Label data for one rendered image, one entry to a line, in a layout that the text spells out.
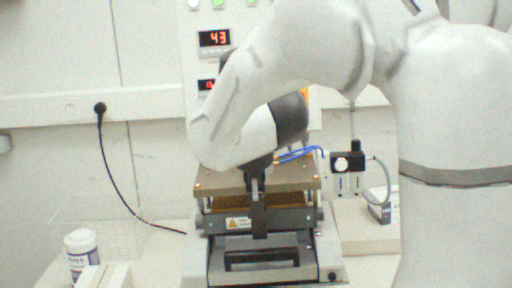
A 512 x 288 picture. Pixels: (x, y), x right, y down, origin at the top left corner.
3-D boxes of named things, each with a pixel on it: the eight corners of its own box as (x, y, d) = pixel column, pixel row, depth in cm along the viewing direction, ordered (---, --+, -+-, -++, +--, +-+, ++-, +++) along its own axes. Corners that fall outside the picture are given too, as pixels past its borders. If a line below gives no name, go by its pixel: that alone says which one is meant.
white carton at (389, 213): (366, 209, 174) (366, 187, 172) (434, 199, 177) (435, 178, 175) (381, 225, 163) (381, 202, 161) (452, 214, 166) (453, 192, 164)
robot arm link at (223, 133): (339, -31, 65) (280, 94, 93) (193, 6, 59) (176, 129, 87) (385, 43, 62) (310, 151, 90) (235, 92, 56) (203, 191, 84)
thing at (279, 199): (216, 195, 136) (213, 159, 133) (307, 189, 136) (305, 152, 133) (212, 227, 120) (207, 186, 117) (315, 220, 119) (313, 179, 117)
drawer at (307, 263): (217, 225, 140) (214, 197, 138) (304, 219, 140) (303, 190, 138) (209, 289, 112) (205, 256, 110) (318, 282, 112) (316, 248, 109)
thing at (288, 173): (205, 186, 143) (200, 137, 139) (326, 177, 142) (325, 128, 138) (197, 228, 119) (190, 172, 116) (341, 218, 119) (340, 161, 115)
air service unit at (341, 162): (317, 194, 144) (315, 140, 139) (373, 190, 144) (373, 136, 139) (319, 202, 139) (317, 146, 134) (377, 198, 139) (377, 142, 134)
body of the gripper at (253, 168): (230, 130, 101) (235, 169, 107) (229, 159, 94) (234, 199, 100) (272, 127, 101) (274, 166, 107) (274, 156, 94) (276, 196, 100)
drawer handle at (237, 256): (225, 267, 113) (223, 250, 112) (299, 262, 113) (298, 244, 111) (225, 272, 111) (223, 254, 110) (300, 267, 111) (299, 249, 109)
